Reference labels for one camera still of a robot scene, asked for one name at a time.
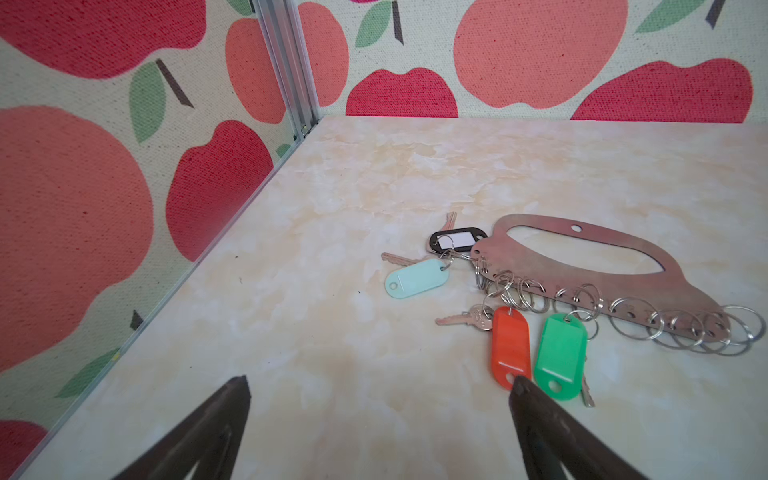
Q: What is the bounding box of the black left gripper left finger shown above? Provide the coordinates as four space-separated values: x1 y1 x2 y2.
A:
116 376 251 479

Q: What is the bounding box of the green key tag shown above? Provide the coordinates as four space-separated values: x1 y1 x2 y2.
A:
533 311 587 401

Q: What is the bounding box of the mint key tag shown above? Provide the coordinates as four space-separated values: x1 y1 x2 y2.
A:
384 259 450 299

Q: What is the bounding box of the aluminium corner post left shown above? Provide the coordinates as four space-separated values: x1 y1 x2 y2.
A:
251 0 320 141

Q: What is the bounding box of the black key tag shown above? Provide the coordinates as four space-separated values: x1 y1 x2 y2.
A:
427 227 488 254

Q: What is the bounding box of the red key tag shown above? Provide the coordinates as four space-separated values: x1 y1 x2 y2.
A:
490 307 532 390

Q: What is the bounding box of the metal car-shaped key holder plate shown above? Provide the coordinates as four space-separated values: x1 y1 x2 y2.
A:
470 214 730 344

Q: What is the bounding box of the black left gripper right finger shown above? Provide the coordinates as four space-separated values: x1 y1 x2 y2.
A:
509 376 645 479

